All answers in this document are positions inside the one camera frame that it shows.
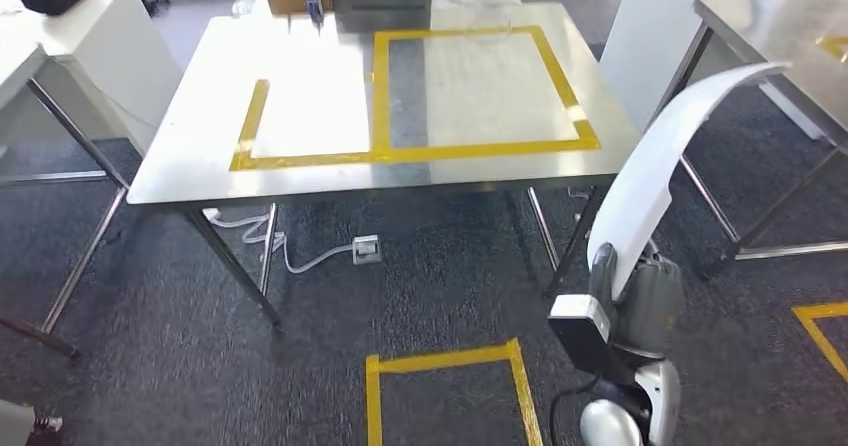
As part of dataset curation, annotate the white power cable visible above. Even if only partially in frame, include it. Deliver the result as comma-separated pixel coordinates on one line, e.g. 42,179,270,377
210,212,356,276

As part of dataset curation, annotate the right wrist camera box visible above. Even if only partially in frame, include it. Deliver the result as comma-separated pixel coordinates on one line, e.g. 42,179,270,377
547,293,619,379

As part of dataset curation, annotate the yellow tape outline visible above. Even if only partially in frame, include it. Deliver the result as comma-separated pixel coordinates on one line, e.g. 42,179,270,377
816,34,848,65

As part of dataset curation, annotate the white curved plastic part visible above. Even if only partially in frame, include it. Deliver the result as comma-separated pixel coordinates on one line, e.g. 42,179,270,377
585,61,794,303

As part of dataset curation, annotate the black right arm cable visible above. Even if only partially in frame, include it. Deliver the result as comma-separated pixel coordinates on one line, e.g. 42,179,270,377
548,375,601,446

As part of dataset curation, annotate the yellow tape square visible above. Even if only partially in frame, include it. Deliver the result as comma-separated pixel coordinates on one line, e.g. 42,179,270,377
790,301,848,386

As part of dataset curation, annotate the steel workbench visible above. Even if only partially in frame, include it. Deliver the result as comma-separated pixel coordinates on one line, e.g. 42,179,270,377
125,2,643,330

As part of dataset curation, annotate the white cabinet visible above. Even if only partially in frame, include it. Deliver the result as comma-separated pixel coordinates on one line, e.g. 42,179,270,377
598,0,829,141
0,0,185,159

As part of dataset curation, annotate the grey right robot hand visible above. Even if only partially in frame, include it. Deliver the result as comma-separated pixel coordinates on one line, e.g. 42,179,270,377
588,240,684,365

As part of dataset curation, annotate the grey floor socket box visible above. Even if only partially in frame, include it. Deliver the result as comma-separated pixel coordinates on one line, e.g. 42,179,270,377
351,233,384,267

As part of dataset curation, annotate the steel table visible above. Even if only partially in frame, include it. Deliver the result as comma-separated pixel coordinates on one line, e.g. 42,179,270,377
655,0,848,280
0,38,132,359

